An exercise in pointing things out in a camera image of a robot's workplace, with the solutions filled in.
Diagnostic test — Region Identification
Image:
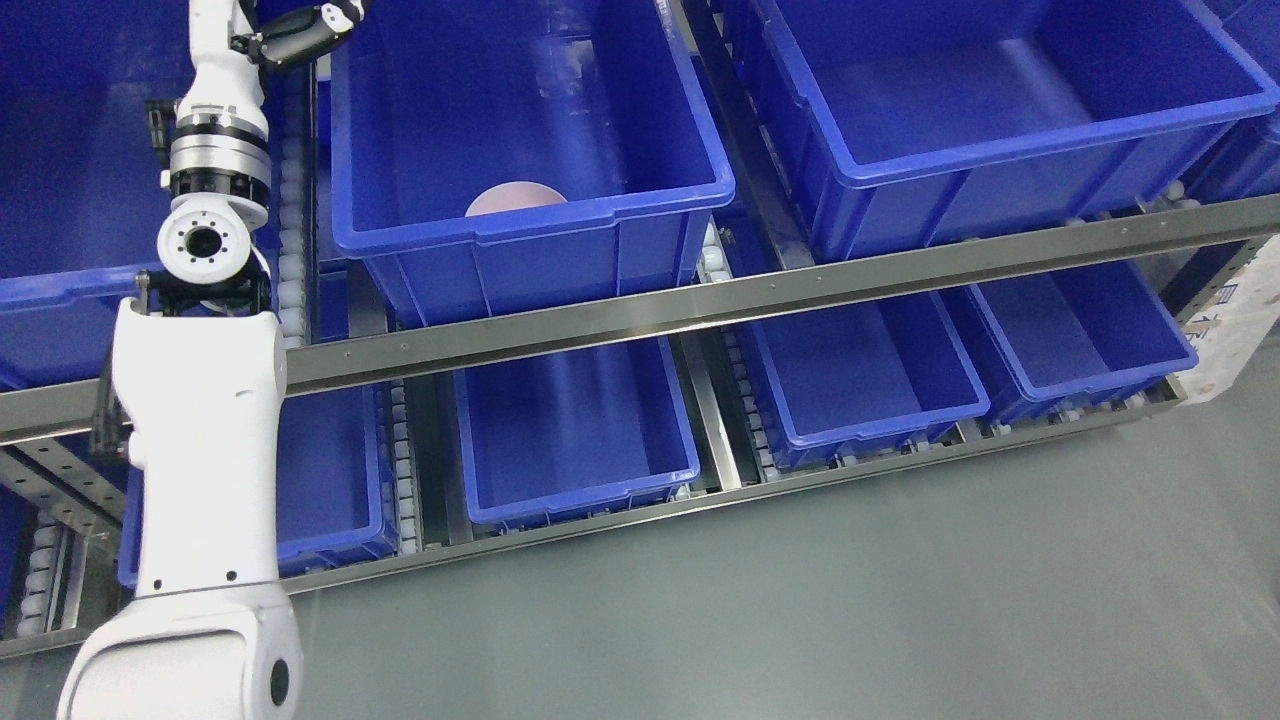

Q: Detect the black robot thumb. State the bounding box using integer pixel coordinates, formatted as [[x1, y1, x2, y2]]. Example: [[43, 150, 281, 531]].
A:
[[232, 1, 371, 70]]

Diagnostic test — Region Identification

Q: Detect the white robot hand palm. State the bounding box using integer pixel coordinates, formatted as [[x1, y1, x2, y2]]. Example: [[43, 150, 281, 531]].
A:
[[175, 1, 268, 126]]

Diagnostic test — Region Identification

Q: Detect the pink bowl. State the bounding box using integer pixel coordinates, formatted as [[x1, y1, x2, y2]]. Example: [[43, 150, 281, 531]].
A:
[[465, 181, 567, 218]]

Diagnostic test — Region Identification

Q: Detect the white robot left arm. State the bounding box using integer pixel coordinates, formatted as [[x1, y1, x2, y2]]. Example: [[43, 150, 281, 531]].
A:
[[58, 1, 369, 719]]

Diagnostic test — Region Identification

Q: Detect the blue bin with bowls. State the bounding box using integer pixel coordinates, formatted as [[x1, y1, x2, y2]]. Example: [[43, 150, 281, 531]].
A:
[[330, 1, 735, 328]]

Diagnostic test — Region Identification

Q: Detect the metal shelf rack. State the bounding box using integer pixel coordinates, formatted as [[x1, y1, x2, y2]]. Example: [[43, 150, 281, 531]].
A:
[[0, 0, 1280, 661]]

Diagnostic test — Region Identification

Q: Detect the blue bin lower middle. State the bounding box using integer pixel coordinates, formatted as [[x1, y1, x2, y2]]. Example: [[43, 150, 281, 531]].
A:
[[452, 337, 701, 532]]

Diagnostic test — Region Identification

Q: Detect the blue bin upper left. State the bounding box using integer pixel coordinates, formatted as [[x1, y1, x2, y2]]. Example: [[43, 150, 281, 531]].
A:
[[1, 1, 195, 391]]

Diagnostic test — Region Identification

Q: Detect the blue bin lower left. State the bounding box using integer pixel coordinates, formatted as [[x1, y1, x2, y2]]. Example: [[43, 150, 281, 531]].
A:
[[116, 386, 401, 589]]

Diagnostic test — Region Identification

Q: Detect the blue bin upper right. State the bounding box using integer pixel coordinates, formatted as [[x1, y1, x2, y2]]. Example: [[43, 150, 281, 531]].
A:
[[724, 1, 1277, 263]]

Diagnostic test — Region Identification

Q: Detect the blue bin lower far right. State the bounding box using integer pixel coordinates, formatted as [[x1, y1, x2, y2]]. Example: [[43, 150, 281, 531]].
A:
[[940, 260, 1198, 425]]

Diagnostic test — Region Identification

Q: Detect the white signboard with text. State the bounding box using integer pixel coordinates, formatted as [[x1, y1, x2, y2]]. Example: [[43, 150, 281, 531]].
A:
[[1176, 259, 1279, 404]]

